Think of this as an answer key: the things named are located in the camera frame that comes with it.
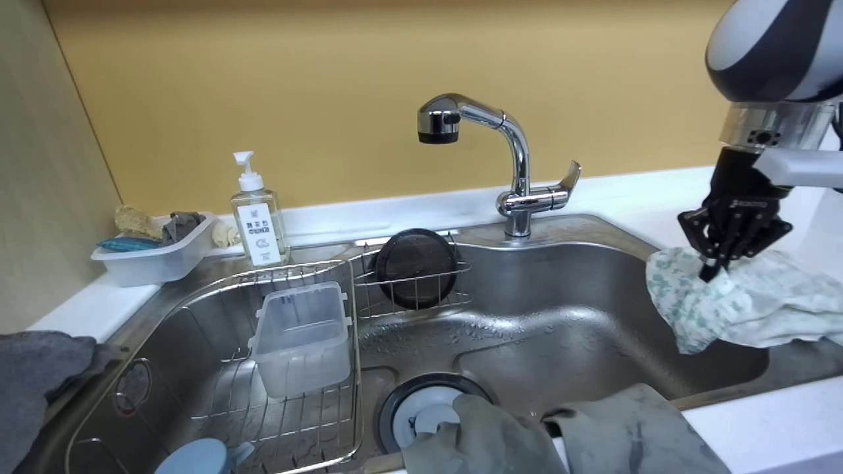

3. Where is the black round sink strainer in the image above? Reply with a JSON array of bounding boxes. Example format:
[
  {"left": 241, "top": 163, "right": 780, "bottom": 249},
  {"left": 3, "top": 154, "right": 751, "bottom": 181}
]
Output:
[{"left": 371, "top": 225, "right": 460, "bottom": 312}]

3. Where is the crumpled grey cloth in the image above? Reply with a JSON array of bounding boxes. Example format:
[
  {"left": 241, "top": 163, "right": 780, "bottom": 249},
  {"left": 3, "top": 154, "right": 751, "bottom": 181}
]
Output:
[{"left": 0, "top": 329, "right": 112, "bottom": 474}]

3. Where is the chrome kitchen faucet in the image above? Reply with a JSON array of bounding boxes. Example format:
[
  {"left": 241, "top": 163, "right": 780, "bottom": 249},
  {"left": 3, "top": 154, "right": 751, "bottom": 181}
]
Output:
[{"left": 416, "top": 92, "right": 585, "bottom": 245}]

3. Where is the stainless steel sink basin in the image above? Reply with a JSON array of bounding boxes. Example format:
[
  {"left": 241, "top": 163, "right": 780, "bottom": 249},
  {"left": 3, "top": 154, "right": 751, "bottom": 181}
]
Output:
[{"left": 16, "top": 210, "right": 843, "bottom": 474}]

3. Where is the clear plastic container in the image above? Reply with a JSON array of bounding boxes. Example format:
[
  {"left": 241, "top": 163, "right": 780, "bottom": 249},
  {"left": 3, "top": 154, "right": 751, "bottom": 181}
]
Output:
[{"left": 249, "top": 281, "right": 356, "bottom": 403}]

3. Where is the white plastic sponge tray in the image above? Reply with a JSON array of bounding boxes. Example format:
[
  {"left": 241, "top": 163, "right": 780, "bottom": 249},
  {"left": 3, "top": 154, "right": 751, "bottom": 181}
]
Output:
[{"left": 90, "top": 214, "right": 217, "bottom": 289}]

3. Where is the metal wire sink rack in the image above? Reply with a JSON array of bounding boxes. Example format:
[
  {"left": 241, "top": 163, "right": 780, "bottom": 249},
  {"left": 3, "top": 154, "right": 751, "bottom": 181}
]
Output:
[{"left": 62, "top": 228, "right": 468, "bottom": 474}]

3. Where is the blue round disc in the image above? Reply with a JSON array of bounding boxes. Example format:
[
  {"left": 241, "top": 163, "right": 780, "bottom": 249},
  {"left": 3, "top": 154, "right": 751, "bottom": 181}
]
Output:
[{"left": 153, "top": 436, "right": 257, "bottom": 474}]

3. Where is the yellowish sponge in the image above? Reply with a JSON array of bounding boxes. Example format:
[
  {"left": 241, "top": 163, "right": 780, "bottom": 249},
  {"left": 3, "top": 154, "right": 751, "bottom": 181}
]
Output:
[{"left": 109, "top": 203, "right": 169, "bottom": 242}]

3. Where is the clear soap pump bottle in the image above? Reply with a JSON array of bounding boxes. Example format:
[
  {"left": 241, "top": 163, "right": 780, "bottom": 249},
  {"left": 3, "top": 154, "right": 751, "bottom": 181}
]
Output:
[{"left": 229, "top": 150, "right": 292, "bottom": 268}]

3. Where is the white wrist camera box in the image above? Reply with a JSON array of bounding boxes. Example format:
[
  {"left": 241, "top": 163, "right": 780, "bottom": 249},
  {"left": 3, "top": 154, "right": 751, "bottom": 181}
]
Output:
[{"left": 751, "top": 145, "right": 843, "bottom": 192}]

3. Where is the white towel with green print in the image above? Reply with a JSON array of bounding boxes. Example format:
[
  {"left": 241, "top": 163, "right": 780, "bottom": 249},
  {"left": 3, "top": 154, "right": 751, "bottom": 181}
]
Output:
[{"left": 645, "top": 245, "right": 843, "bottom": 357}]

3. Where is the dark scrubber sponge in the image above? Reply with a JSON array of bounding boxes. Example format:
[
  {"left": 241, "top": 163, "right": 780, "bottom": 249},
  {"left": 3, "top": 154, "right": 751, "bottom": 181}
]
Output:
[{"left": 159, "top": 208, "right": 208, "bottom": 245}]

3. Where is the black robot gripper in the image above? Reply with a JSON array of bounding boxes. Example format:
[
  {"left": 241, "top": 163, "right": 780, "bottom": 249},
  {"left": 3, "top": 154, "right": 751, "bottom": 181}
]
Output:
[{"left": 674, "top": 145, "right": 794, "bottom": 285}]

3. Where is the round sink drain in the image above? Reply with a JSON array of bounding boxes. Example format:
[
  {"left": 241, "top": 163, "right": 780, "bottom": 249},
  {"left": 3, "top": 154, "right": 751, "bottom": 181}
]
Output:
[{"left": 377, "top": 373, "right": 499, "bottom": 454}]

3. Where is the large grey cloth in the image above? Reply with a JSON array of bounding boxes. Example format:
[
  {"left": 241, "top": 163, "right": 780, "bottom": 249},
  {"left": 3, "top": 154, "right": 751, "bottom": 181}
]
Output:
[{"left": 398, "top": 381, "right": 732, "bottom": 474}]

